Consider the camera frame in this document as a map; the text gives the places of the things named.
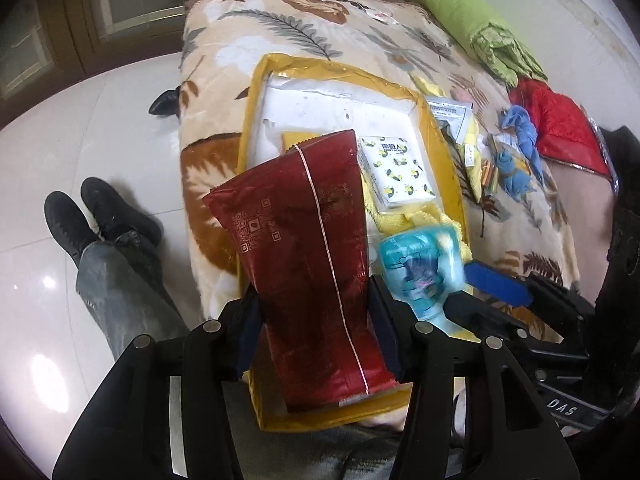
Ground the light blue towel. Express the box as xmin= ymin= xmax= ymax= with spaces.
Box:
xmin=495 ymin=151 xmax=544 ymax=197

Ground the person's black shoe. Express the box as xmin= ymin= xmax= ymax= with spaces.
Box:
xmin=80 ymin=176 xmax=164 ymax=249
xmin=44 ymin=191 xmax=99 ymax=267

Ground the small orange green packet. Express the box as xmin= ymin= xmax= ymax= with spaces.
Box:
xmin=481 ymin=159 xmax=501 ymax=192

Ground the yellow fluffy towel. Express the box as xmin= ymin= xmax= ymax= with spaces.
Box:
xmin=361 ymin=170 xmax=474 ymax=263

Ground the orange yellow serrated packet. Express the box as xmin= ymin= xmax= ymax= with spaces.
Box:
xmin=281 ymin=131 xmax=327 ymax=155

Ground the wooden cabinet with glass doors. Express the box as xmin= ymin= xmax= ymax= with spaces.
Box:
xmin=0 ymin=0 xmax=213 ymax=81

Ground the white tissue pack, lemon print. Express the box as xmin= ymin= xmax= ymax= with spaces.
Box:
xmin=357 ymin=135 xmax=437 ymax=214

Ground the person's leg in jeans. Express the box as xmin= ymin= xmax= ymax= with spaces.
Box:
xmin=75 ymin=232 xmax=202 ymax=362

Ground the teal and white plastic packet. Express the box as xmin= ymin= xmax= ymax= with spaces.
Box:
xmin=375 ymin=225 xmax=469 ymax=324

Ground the dark red foil packet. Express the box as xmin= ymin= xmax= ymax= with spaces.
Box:
xmin=202 ymin=130 xmax=402 ymax=414

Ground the leaf printed blanket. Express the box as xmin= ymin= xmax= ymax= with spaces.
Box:
xmin=177 ymin=0 xmax=619 ymax=433

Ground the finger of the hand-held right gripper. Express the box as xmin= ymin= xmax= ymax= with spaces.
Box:
xmin=441 ymin=293 xmax=592 ymax=362
xmin=464 ymin=260 xmax=597 ymax=327

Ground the green rolled cloth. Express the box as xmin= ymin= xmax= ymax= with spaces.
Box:
xmin=406 ymin=0 xmax=549 ymax=84

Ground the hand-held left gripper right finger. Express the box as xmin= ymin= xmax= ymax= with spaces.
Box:
xmin=367 ymin=275 xmax=581 ymax=480

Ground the red quilted cloth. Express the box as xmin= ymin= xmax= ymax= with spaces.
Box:
xmin=509 ymin=77 xmax=614 ymax=179

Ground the black leather shoe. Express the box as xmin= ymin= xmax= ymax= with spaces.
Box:
xmin=148 ymin=87 xmax=184 ymax=119

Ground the blue fluffy towel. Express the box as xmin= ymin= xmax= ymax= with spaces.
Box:
xmin=499 ymin=106 xmax=542 ymax=161

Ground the pink bed sheet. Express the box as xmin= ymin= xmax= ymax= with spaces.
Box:
xmin=547 ymin=157 xmax=619 ymax=307

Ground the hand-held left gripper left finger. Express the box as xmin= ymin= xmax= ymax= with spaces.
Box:
xmin=52 ymin=296 xmax=266 ymax=480

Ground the yellow taped cardboard box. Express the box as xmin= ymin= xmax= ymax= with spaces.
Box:
xmin=237 ymin=52 xmax=472 ymax=433

